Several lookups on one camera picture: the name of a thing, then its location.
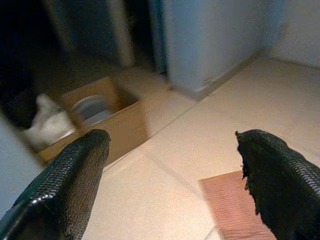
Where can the grey round bowl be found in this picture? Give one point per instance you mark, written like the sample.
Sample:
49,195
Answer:
93,110

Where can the white crumpled cloth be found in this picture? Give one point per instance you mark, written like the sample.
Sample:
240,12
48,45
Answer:
51,122

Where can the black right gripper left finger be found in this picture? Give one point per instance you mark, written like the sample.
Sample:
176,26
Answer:
60,185

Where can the brown cardboard box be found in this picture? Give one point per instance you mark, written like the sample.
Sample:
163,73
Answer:
120,120

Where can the pink ribbed floor mat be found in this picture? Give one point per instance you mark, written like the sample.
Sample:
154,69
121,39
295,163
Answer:
231,207

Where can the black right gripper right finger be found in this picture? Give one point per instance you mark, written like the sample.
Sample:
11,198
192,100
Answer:
280,180

